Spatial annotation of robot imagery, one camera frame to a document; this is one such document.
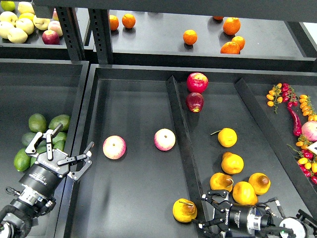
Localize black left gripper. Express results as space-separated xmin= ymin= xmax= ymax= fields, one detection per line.
xmin=18 ymin=123 xmax=95 ymax=199

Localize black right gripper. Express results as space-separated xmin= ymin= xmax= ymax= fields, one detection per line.
xmin=192 ymin=189 xmax=255 ymax=238

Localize yellow pear with stem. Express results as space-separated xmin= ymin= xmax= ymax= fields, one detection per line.
xmin=172 ymin=198 xmax=197 ymax=223

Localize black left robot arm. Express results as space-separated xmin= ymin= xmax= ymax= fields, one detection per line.
xmin=0 ymin=124 xmax=94 ymax=238

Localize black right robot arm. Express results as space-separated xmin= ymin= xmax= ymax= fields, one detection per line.
xmin=192 ymin=190 xmax=317 ymax=238

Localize green avocado lower middle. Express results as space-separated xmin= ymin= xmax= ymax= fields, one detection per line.
xmin=30 ymin=146 xmax=47 ymax=166

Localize green avocado middle right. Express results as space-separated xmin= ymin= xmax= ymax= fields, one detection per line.
xmin=53 ymin=132 xmax=67 ymax=151

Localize bright green avocado bottom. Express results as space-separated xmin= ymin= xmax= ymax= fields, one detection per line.
xmin=13 ymin=148 xmax=31 ymax=172

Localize yellow pear lower left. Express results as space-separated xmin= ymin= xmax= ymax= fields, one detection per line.
xmin=210 ymin=173 xmax=234 ymax=192

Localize dark avocado middle left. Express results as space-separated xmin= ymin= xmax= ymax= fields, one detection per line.
xmin=21 ymin=132 xmax=36 ymax=147

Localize yellow pear lower centre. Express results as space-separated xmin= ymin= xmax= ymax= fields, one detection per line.
xmin=232 ymin=181 xmax=258 ymax=206

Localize green avocado top left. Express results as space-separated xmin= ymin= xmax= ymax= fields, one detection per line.
xmin=28 ymin=114 xmax=47 ymax=132

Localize green avocado top right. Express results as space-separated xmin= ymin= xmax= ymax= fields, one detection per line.
xmin=49 ymin=114 xmax=71 ymax=132

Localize yellow pear middle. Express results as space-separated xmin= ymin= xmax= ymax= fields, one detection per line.
xmin=221 ymin=152 xmax=244 ymax=175

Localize yellow pear lower right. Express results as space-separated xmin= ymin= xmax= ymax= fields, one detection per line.
xmin=248 ymin=173 xmax=271 ymax=195

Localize yellow pear top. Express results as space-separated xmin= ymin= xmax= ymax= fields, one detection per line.
xmin=210 ymin=127 xmax=238 ymax=148

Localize pink apple left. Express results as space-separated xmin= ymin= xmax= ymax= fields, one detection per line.
xmin=103 ymin=135 xmax=126 ymax=160

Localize pink apple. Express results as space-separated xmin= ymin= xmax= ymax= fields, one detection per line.
xmin=154 ymin=128 xmax=176 ymax=151
xmin=103 ymin=135 xmax=126 ymax=160

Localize black left tray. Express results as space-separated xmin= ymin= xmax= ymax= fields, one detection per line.
xmin=0 ymin=58 xmax=90 ymax=238

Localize black tray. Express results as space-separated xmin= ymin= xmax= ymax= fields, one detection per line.
xmin=0 ymin=58 xmax=90 ymax=238
xmin=55 ymin=64 xmax=317 ymax=238

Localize pink apple centre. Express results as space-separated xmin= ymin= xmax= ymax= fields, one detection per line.
xmin=154 ymin=128 xmax=176 ymax=151

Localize black centre tray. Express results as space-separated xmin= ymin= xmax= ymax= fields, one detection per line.
xmin=55 ymin=64 xmax=317 ymax=238

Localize mixed cherry tomatoes lower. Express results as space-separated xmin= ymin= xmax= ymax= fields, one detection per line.
xmin=288 ymin=134 xmax=317 ymax=184

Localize dark red apple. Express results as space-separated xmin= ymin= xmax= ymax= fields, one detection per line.
xmin=185 ymin=92 xmax=204 ymax=113

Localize red chili pepper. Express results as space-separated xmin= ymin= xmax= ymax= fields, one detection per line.
xmin=287 ymin=102 xmax=302 ymax=137

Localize white label card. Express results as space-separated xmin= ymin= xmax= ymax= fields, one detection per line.
xmin=307 ymin=142 xmax=317 ymax=155

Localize red apple on shelf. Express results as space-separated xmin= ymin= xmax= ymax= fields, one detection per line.
xmin=42 ymin=30 xmax=60 ymax=45

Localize pink apple right edge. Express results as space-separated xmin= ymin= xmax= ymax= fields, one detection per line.
xmin=302 ymin=121 xmax=317 ymax=142

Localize bright red apple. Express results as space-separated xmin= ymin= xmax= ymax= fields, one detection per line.
xmin=186 ymin=72 xmax=209 ymax=94

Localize orange cherry tomato bunch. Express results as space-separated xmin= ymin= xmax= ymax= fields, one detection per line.
xmin=266 ymin=83 xmax=283 ymax=113

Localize pale yellow apple front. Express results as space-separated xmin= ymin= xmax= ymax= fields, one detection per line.
xmin=7 ymin=28 xmax=28 ymax=44

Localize orange tomato bunch right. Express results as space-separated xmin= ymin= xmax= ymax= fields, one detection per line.
xmin=299 ymin=94 xmax=317 ymax=121

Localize red cherry tomato bunch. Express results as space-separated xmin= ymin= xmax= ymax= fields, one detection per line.
xmin=281 ymin=83 xmax=298 ymax=108

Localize orange upper left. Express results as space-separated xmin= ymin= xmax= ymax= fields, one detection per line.
xmin=121 ymin=13 xmax=136 ymax=29

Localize lime green fruit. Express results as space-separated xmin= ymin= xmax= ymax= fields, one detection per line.
xmin=0 ymin=0 xmax=15 ymax=12

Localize orange front right shelf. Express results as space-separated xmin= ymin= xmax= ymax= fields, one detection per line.
xmin=220 ymin=41 xmax=240 ymax=54

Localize black upper shelf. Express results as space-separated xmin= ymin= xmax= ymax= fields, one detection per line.
xmin=111 ymin=11 xmax=317 ymax=72

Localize black shelf post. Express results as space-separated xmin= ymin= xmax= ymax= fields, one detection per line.
xmin=88 ymin=8 xmax=114 ymax=64

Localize orange behind post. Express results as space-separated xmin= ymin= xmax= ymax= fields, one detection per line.
xmin=109 ymin=15 xmax=119 ymax=31

